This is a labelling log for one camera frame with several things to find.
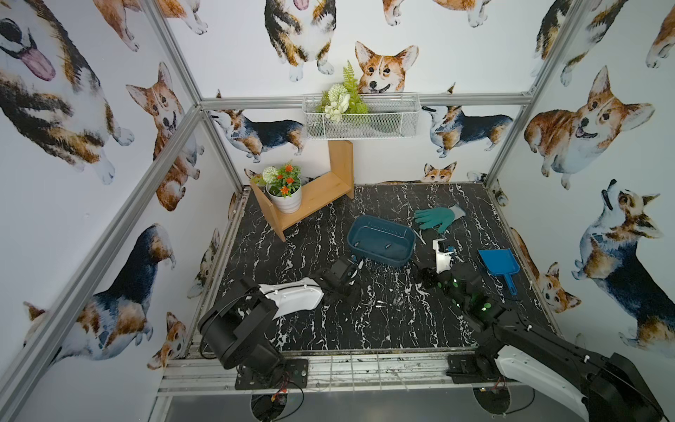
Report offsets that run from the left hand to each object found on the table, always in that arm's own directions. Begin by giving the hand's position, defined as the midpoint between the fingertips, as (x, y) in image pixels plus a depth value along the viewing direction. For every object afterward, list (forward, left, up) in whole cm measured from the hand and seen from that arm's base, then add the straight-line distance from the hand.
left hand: (356, 282), depth 90 cm
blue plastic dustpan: (+7, -54, -1) cm, 54 cm away
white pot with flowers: (+28, +25, +19) cm, 42 cm away
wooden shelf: (+40, +16, +2) cm, 43 cm away
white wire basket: (+46, -13, +35) cm, 59 cm away
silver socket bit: (+15, -13, -1) cm, 20 cm away
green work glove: (+27, -31, -1) cm, 41 cm away
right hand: (+3, -22, +14) cm, 26 cm away
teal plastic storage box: (+19, -10, -3) cm, 22 cm away
